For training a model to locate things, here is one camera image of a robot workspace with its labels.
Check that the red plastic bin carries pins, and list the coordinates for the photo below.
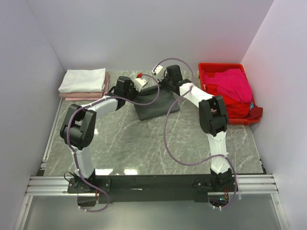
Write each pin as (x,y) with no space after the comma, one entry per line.
(211,69)

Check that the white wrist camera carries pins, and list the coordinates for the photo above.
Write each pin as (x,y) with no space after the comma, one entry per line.
(157,71)
(139,82)

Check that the black base crossbar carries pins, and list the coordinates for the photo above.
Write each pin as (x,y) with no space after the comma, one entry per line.
(145,188)

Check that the dark grey t-shirt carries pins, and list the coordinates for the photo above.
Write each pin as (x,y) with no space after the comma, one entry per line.
(158,108)

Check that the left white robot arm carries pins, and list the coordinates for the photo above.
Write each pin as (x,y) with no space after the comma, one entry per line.
(78,128)

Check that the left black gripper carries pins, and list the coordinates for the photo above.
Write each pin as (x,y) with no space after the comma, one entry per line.
(136,91)

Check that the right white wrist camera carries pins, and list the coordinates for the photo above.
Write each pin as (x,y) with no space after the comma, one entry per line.
(157,71)

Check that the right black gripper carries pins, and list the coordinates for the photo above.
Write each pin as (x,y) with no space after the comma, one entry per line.
(161,83)

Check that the folded pink t-shirt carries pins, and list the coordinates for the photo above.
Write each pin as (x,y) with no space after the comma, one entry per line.
(87,96)

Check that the magenta t-shirt in bin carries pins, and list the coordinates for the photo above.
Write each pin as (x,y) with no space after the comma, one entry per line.
(232,83)

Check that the red t-shirt in bin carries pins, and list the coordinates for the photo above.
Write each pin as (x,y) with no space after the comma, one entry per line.
(235,109)

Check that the folded white t-shirt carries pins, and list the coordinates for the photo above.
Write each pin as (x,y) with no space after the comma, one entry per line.
(83,81)

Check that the aluminium frame rail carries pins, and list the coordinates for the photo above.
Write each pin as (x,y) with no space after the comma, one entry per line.
(125,145)

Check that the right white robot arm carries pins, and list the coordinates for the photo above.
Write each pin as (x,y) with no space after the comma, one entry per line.
(213,121)

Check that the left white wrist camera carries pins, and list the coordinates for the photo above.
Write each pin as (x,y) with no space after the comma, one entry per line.
(139,82)

